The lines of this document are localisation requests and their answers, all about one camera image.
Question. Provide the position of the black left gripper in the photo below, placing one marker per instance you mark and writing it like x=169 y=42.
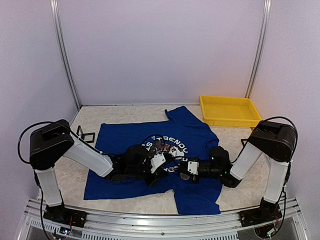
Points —
x=160 y=173

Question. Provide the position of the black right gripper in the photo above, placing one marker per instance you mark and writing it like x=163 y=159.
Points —
x=185 y=169

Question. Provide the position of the round patterned brooch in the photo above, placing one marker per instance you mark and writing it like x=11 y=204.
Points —
x=184 y=177

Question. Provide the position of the blue printed t-shirt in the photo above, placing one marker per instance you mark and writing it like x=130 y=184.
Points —
x=185 y=136

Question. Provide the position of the black brooch box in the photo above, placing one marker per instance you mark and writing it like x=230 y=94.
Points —
x=243 y=141

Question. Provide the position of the yellow plastic tray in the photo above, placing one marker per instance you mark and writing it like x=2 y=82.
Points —
x=223 y=111

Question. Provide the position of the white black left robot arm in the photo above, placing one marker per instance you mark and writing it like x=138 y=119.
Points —
x=55 y=140

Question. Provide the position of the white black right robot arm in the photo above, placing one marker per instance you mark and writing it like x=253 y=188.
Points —
x=275 y=137

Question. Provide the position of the black empty display box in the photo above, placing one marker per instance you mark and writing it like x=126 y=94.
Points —
x=88 y=137

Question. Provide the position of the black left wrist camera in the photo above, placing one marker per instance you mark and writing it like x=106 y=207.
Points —
x=134 y=158

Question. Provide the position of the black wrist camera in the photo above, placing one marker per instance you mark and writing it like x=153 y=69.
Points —
x=219 y=157
x=134 y=158

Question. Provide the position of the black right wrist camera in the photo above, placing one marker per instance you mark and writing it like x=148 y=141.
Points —
x=219 y=157

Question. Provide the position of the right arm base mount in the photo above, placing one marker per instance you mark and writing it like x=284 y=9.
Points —
x=257 y=216

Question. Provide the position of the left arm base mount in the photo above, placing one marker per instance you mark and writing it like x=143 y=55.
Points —
x=67 y=216

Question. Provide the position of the front aluminium rail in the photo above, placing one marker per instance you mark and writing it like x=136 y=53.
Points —
x=104 y=225

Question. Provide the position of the right aluminium frame post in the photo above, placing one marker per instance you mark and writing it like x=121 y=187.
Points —
x=259 y=48

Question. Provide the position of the aluminium frame post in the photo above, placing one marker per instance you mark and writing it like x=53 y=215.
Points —
x=259 y=48
x=55 y=12

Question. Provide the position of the left aluminium frame post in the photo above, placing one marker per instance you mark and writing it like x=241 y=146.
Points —
x=55 y=12

